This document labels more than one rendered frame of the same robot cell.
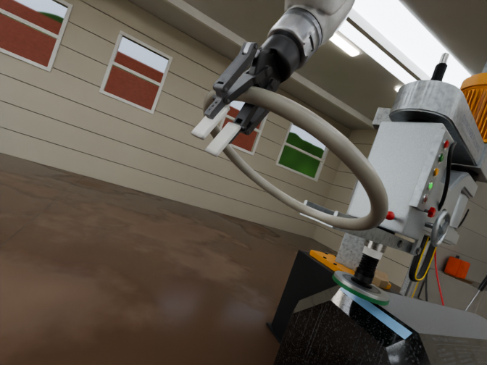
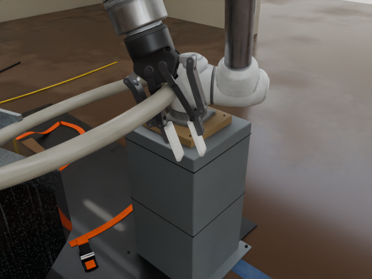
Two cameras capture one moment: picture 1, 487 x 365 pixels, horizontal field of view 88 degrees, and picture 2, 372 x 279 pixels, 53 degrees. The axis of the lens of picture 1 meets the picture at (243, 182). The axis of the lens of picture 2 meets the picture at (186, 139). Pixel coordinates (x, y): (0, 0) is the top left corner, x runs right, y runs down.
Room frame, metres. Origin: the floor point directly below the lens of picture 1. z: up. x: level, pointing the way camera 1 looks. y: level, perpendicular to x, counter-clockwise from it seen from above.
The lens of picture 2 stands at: (0.65, 0.60, 1.58)
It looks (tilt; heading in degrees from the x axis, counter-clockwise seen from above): 31 degrees down; 247
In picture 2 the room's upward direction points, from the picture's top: straight up
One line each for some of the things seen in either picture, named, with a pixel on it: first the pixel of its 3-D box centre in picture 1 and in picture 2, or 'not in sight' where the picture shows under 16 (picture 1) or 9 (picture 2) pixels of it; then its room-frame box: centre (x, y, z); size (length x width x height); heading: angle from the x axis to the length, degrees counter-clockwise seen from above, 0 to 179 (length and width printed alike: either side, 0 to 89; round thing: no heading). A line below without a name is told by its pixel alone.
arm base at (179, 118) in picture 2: not in sight; (184, 109); (0.10, -0.71, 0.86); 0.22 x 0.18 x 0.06; 126
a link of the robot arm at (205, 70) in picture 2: not in sight; (191, 80); (0.08, -0.69, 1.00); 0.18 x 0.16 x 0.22; 146
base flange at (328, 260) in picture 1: (348, 267); not in sight; (2.09, -1.05, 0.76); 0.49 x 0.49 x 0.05; 23
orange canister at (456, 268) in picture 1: (459, 267); not in sight; (3.75, -3.43, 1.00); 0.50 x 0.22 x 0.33; 116
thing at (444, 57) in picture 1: (438, 74); not in sight; (1.03, -0.59, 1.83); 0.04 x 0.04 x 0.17
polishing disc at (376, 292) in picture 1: (360, 284); not in sight; (1.03, -0.59, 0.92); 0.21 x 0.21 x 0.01
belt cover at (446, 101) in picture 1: (445, 143); not in sight; (1.25, -0.87, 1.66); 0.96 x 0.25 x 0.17; 129
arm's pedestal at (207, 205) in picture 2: not in sight; (188, 194); (0.08, -0.70, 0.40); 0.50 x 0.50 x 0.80; 26
